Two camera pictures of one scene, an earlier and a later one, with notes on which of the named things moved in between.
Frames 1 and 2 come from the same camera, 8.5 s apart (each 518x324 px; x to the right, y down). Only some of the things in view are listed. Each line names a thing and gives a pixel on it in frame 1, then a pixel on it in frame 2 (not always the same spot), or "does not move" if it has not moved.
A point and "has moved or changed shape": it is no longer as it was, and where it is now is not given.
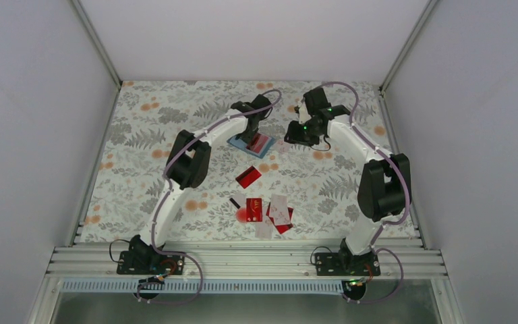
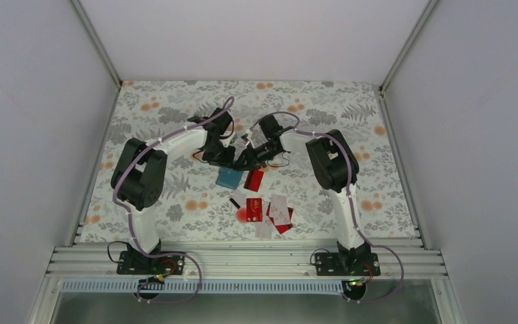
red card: [282, 228] does not move
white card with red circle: [238, 202] does not move
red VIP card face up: [253, 209] does not move
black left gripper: [248, 138] -> [226, 161]
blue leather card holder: [241, 146] has moved or changed shape
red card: [248, 177] has moved or changed shape
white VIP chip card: [278, 209] does not move
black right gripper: [295, 136] -> [253, 163]
